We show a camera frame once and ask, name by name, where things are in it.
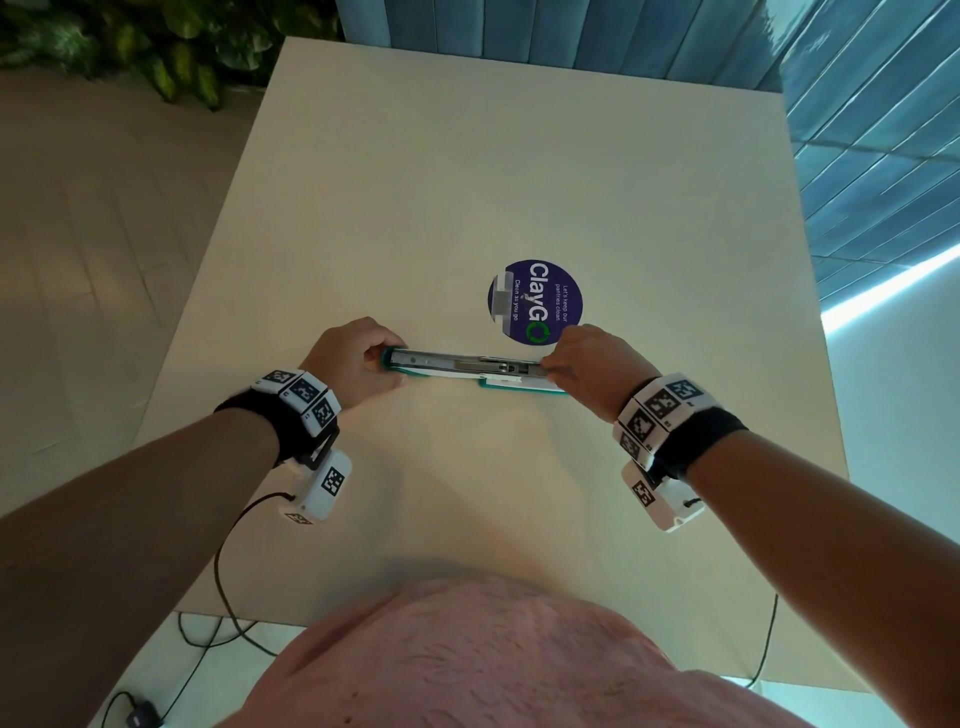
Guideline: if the person's left hand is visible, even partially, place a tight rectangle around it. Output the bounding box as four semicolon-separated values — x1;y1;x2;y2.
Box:
299;316;411;413

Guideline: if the person's right hand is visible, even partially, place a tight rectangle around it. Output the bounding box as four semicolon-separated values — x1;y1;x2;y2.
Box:
540;324;662;423

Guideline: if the long teal metal stapler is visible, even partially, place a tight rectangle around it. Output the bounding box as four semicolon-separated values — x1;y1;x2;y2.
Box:
380;345;570;396

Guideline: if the person's right forearm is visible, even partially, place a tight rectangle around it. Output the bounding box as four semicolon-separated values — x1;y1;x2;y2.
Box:
685;429;960;728

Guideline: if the person's left forearm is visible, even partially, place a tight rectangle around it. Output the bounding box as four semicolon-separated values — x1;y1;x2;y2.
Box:
0;408;281;728

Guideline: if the round blue sticker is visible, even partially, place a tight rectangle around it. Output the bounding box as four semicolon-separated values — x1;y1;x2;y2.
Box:
487;259;585;345

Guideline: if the black wristband with marker cubes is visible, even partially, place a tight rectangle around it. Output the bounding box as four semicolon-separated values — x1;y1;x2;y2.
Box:
214;367;343;467
612;372;750;482

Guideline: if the pink shirt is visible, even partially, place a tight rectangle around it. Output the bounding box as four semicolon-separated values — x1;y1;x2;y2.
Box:
216;575;816;728

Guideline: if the green leafy plant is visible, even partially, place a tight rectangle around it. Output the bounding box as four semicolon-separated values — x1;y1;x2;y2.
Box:
0;0;347;113

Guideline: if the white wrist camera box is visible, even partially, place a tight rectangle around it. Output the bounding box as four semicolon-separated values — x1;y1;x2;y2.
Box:
620;460;707;534
278;447;354;527

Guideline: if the black cable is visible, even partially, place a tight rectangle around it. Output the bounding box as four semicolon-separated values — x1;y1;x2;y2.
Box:
744;594;780;690
101;491;298;728

